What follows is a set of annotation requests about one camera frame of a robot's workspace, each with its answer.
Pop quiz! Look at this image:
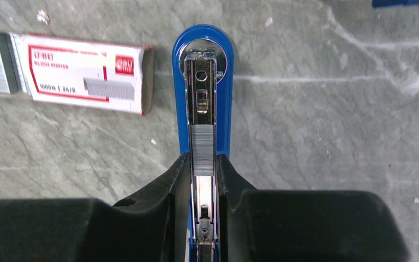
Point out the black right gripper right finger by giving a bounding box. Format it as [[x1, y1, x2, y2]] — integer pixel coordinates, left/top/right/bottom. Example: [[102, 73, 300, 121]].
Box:
[[217, 155, 410, 261]]

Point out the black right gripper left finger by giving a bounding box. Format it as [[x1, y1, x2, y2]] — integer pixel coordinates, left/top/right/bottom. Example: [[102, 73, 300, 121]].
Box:
[[0, 153, 190, 261]]

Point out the red white staples box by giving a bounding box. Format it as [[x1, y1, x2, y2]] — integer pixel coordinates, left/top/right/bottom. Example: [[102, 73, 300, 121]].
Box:
[[0, 32, 154, 115]]

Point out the blue black stapler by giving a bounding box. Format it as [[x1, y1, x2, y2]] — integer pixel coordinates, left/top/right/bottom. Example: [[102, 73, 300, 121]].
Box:
[[172, 24, 234, 261]]

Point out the clear plastic screw organizer box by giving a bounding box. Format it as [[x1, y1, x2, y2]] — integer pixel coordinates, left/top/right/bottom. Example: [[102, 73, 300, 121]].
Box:
[[372, 0, 419, 8]]

